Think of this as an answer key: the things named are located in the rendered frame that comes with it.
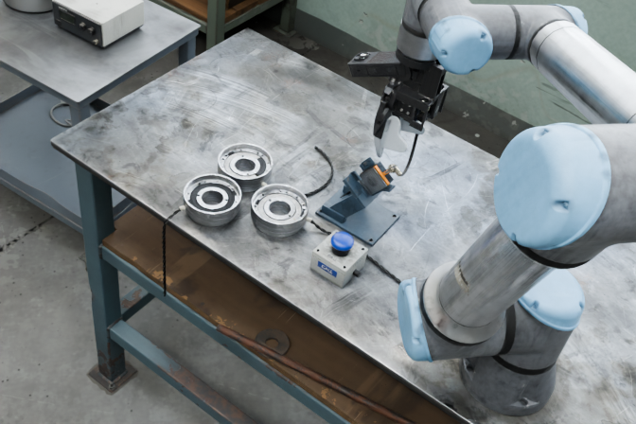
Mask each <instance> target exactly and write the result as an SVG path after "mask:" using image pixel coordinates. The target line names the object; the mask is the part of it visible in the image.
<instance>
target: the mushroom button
mask: <svg viewBox="0 0 636 424"><path fill-rule="evenodd" d="M330 243H331V245H332V246H333V247H334V248H335V249H336V250H339V251H348V250H350V249H351V248H352V247H353V245H354V239H353V238H352V236H351V235H350V234H348V233H347V232H337V233H335V234H334V235H333V236H332V237H331V240H330Z"/></svg>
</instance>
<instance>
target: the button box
mask: <svg viewBox="0 0 636 424"><path fill-rule="evenodd" d="M337 232H339V231H338V230H335V231H334V232H333V233H331V234H330V235H329V236H328V237H327V238H326V239H325V240H324V241H323V242H322V243H321V244H319V245H318V246H317V247H316V248H315V249H314V250H313V251H312V256H311V262H310V266H309V267H310V268H311V269H312V270H314V271H315V272H316V273H318V274H320V275H321V276H323V277H324V278H326V279H327V280H329V281H330V282H332V283H334V284H335V285H337V286H338V287H340V288H341V289H342V288H343V287H344V286H345V285H346V284H347V283H348V282H349V281H350V280H351V279H352V278H353V277H354V276H356V277H360V276H361V274H362V272H360V270H361V269H362V268H363V267H364V263H365V260H366V256H367V252H368V249H367V248H365V247H364V246H362V245H360V244H359V243H358V242H356V241H355V240H354V245H353V247H352V248H351V249H350V250H348V251H339V250H336V249H335V248H334V247H333V246H332V245H331V243H330V240H331V237H332V236H333V235H334V234H335V233H337Z"/></svg>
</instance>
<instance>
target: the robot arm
mask: <svg viewBox="0 0 636 424"><path fill-rule="evenodd" d="M488 60H528V61H530V62H531V63H532V64H533V65H534V66H535V67H536V68H537V69H538V70H539V71H540V73H541V74H542V75H543V76H544V77H545V78H546V79H548V80H549V81H550V82H551V83H552V84H553V85H554V86H555V87H556V88H557V90H558V91H559V92H560V93H561V94H562V95H563V96H565V97H566V98H567V99H568V100H569V101H570V102H571V103H572V104H573V105H574V106H575V108H576V109H577V110H578V111H579V112H580V113H581V114H583V115H584V116H585V117H586V118H587V119H588V120H589V121H590V122H591V123H592V124H591V125H577V124H574V123H555V124H551V125H548V126H542V127H535V128H531V129H528V130H525V131H523V132H521V133H519V134H518V135H517V136H516V137H514V138H513V139H512V140H511V142H510V143H509V144H508V145H507V147H506V148H505V150H504V151H503V154H502V156H501V158H500V161H499V163H498V168H499V171H500V172H499V173H498V174H496V175H495V179H494V204H495V210H496V214H497V218H496V219H495V220H494V221H493V222H492V223H491V224H490V225H489V226H488V227H487V229H486V230H485V231H484V232H483V233H482V235H481V236H480V237H478V238H477V239H476V240H475V241H474V242H473V244H472V245H471V246H470V247H469V248H468V249H467V250H466V252H465V253H464V254H463V255H462V256H461V257H460V258H459V259H458V260H456V261H451V262H448V263H445V264H443V265H441V266H439V267H438V268H436V269H435V270H434V271H433V272H432V273H431V274H430V275H429V276H428V277H427V278H418V279H416V277H413V278H412V279H407V280H403V281H402V282H401V283H400V285H399V287H398V292H397V313H398V322H399V328H400V334H401V338H402V342H403V345H404V348H405V350H406V352H407V354H408V356H409V357H410V358H411V359H412V360H414V361H417V362H427V361H429V362H433V361H439V360H450V359H460V360H459V372H460V376H461V379H462V382H463V383H464V385H465V387H466V388H467V390H468V391H469V393H470V394H471V395H472V396H473V397H474V398H475V399H476V400H477V401H479V402H480V403H481V404H482V405H484V406H485V407H487V408H488V409H490V410H492V411H494V412H496V413H499V414H502V415H512V416H523V415H531V414H533V413H535V412H537V411H538V410H540V409H541V408H542V407H543V406H544V405H545V404H546V403H547V402H548V400H549V398H550V396H551V395H552V394H553V392H554V389H555V386H556V372H557V359H558V357H559V355H560V353H561V352H562V350H563V348H564V346H565V344H567V342H568V340H569V338H570V336H571V335H572V333H573V331H574V329H575V328H577V326H578V325H579V322H580V317H581V314H582V312H583V310H584V307H585V297H584V293H583V291H582V289H581V287H580V285H579V283H578V282H577V280H576V279H575V278H574V276H573V275H572V274H571V273H569V272H568V271H567V269H573V268H577V267H580V266H582V265H584V264H586V263H588V262H589V261H590V260H592V259H593V258H594V257H596V256H597V255H599V254H600V253H601V252H602V251H604V250H605V249H606V248H608V247H610V246H611V245H615V244H620V243H636V73H635V72H634V71H632V70H631V69H630V68H629V67H627V66H626V65H625V64H623V63H622V62H621V61H619V60H618V59H617V58H616V57H614V56H613V55H612V54H611V53H609V52H608V50H607V49H605V48H604V47H603V46H602V45H600V44H599V43H598V42H596V41H595V40H594V39H592V38H591V37H590V36H589V35H588V26H587V21H586V20H585V19H584V14H583V12H582V11H581V10H580V9H578V8H575V7H567V6H561V5H558V4H552V5H547V6H543V5H473V4H471V3H470V2H469V0H406V4H405V8H404V12H403V16H402V20H401V23H400V28H399V32H398V36H397V50H396V51H385V52H361V53H359V54H358V55H356V56H355V57H354V58H353V60H352V61H350V62H349V63H348V67H349V70H350V73H351V76H352V77H389V81H390V82H389V83H387V85H386V86H385V88H384V90H383V93H382V97H381V99H380V106H379V108H378V111H377V114H376V117H375V122H374V131H373V135H374V144H375V148H376V153H377V156H378V157H379V158H381V157H382V153H383V150H384V149H388V150H394V151H398V152H405V151H406V150H407V148H408V145H407V143H406V141H405V140H404V139H403V138H402V136H401V135H400V132H401V131H405V132H409V133H416V134H423V133H424V132H425V127H424V123H425V121H426V120H427V119H428V118H430V119H434V118H435V117H436V116H437V113H438V112H440V113H441V112H442V109H443V106H444V102H445V99H446V96H447V92H448V90H449V86H448V85H446V84H443V82H444V78H445V76H446V72H447V71H448V72H450V73H453V74H455V75H467V74H469V73H470V72H472V71H475V70H476V71H477V70H479V69H481V68H482V67H483V66H484V65H485V64H486V63H487V62H488ZM443 95H444V96H443ZM442 97H443V99H442ZM441 99H442V103H441ZM440 103H441V105H440ZM391 114H392V116H391ZM419 121H420V122H422V123H420V122H419Z"/></svg>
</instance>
